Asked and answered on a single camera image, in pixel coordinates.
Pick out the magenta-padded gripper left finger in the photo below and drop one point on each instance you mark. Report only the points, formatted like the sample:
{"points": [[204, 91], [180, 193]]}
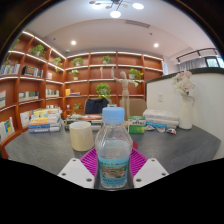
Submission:
{"points": [[76, 173]]}

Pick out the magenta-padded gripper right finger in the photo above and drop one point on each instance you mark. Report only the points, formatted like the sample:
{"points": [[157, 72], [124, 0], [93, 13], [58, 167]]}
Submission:
{"points": [[150, 172]]}

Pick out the clear blue-capped water bottle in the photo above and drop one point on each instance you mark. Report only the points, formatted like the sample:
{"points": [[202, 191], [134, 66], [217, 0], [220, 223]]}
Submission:
{"points": [[113, 150]]}

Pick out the flat round red coaster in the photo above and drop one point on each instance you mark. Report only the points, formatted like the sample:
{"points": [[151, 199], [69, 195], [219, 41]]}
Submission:
{"points": [[135, 145]]}

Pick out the small round snack pack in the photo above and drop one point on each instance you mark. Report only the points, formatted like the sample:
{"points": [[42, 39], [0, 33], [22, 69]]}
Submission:
{"points": [[171, 131], [161, 129], [150, 128]]}

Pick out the green white box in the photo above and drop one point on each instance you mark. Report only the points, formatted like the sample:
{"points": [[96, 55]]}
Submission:
{"points": [[137, 126]]}

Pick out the white paper pack stack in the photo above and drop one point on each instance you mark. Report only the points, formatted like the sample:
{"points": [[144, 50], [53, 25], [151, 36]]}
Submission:
{"points": [[161, 117]]}

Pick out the dark book stack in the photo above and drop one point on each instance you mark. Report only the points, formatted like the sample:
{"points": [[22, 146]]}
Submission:
{"points": [[90, 117]]}

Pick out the colourful book stack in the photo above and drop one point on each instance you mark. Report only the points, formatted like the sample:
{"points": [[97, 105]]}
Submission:
{"points": [[45, 120]]}

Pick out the white vase with flowers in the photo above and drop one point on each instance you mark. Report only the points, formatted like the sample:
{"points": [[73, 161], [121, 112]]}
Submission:
{"points": [[186, 115]]}

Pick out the dark blue chair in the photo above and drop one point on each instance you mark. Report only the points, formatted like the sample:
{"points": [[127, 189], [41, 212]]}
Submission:
{"points": [[95, 106]]}

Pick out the tall green white carton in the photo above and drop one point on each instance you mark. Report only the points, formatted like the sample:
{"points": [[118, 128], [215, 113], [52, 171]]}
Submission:
{"points": [[112, 105]]}

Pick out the wooden artist mannequin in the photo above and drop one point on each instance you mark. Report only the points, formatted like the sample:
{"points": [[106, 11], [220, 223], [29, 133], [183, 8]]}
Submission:
{"points": [[125, 90]]}

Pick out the white partition with dark top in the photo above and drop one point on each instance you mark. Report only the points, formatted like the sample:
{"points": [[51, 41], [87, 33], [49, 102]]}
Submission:
{"points": [[208, 103]]}

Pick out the wooden shelf unit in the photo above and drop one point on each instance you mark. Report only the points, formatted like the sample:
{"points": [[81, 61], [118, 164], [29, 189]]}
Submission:
{"points": [[33, 83]]}

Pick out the white curtain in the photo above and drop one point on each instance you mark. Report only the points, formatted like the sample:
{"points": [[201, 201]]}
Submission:
{"points": [[193, 65]]}

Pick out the window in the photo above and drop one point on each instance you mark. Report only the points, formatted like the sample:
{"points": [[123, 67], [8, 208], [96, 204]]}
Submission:
{"points": [[213, 62]]}

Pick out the recessed ceiling light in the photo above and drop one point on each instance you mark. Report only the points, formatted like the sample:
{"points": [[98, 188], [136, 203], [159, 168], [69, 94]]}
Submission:
{"points": [[156, 45], [73, 42]]}

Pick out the ceiling air vent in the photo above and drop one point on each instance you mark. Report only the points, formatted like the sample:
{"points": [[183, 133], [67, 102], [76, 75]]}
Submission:
{"points": [[137, 23]]}

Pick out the branched globe ceiling lamp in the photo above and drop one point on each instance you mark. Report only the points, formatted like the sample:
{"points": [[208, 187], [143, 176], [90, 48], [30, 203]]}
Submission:
{"points": [[115, 6]]}

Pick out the white wall socket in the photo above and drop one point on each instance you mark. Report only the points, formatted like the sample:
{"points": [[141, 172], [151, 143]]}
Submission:
{"points": [[160, 97]]}

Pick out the black ceiling track rail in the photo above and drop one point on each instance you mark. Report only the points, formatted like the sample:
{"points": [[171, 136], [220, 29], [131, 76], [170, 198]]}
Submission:
{"points": [[198, 51]]}

